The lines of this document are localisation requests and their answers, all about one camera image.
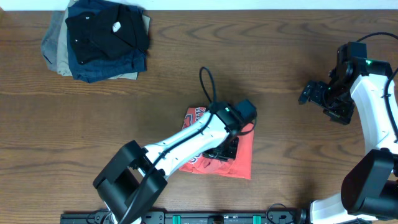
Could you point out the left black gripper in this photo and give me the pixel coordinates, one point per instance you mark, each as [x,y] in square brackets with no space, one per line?
[232,154]

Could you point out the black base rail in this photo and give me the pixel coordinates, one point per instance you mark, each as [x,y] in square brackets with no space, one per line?
[277,216]

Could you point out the navy blue folded garment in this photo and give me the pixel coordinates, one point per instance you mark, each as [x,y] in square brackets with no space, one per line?
[98,70]

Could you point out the black folded shirt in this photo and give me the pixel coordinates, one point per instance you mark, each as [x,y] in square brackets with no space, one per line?
[108,34]

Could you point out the red t-shirt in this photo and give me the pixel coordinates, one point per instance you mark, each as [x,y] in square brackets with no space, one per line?
[239,167]

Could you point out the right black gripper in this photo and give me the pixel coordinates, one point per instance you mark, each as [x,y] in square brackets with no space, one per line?
[341,116]

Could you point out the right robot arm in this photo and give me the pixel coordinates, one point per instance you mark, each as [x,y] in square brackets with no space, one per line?
[364,85]

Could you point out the beige folded garment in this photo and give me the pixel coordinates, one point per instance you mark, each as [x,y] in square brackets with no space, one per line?
[62,52]

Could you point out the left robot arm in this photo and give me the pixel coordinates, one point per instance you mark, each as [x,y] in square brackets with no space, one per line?
[134,178]

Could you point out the grey folded garment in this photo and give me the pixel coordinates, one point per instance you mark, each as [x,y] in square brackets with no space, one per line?
[49,43]

